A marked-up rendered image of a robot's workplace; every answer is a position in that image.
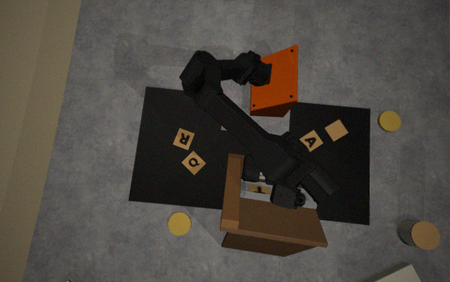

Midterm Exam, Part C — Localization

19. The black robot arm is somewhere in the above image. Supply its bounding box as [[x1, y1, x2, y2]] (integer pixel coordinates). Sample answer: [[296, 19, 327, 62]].
[[179, 50, 341, 209]]

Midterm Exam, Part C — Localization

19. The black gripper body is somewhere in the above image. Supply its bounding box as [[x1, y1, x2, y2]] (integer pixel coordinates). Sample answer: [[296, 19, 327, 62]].
[[242, 154, 261, 182]]

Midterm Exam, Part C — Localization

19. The tan tile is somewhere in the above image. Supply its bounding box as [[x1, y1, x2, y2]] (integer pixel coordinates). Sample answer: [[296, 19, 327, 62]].
[[249, 184, 270, 194], [325, 120, 349, 142], [299, 130, 323, 152], [173, 128, 195, 150], [182, 151, 206, 175]]

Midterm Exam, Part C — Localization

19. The yellow round disc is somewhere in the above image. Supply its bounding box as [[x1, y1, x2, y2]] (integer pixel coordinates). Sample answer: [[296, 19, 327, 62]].
[[377, 110, 401, 132], [168, 211, 192, 236]]

